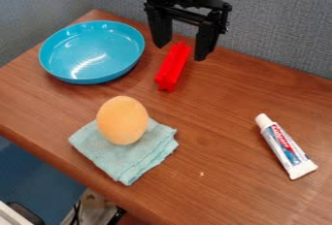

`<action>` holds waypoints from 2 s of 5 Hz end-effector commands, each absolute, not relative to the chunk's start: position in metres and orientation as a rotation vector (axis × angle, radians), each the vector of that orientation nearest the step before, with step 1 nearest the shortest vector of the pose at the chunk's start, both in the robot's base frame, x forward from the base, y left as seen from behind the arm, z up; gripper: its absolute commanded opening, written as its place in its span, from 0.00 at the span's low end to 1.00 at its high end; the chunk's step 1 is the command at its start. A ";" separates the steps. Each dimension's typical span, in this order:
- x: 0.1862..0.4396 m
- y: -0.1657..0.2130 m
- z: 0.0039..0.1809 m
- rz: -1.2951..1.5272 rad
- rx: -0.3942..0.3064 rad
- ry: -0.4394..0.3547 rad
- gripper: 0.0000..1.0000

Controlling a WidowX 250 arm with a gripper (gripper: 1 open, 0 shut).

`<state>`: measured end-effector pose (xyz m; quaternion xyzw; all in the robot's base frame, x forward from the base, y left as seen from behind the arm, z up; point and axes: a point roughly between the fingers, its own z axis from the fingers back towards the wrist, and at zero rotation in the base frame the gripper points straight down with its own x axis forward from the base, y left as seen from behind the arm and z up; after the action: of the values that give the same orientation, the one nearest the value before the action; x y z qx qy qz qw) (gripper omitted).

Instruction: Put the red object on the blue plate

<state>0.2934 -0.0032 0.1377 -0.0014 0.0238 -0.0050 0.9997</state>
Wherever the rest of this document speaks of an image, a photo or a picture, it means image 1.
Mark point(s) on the light blue folded cloth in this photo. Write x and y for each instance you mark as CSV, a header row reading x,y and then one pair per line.
x,y
127,162

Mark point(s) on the dark chair part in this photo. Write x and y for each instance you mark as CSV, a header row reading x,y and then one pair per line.
x,y
26,213

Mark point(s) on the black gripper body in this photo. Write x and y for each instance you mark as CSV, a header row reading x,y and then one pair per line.
x,y
195,11

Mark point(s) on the orange egg-shaped object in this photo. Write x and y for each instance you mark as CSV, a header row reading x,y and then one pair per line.
x,y
123,120

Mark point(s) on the white toothpaste tube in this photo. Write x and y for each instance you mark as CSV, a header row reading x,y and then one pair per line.
x,y
291,156

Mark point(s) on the red plastic block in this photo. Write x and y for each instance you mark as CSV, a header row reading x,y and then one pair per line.
x,y
172,66

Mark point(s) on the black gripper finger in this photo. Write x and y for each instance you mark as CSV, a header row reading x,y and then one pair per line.
x,y
161,26
207,38

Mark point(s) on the table leg frame below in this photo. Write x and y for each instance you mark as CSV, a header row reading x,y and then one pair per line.
x,y
95,210

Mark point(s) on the blue plate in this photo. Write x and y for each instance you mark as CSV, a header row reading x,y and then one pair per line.
x,y
93,52

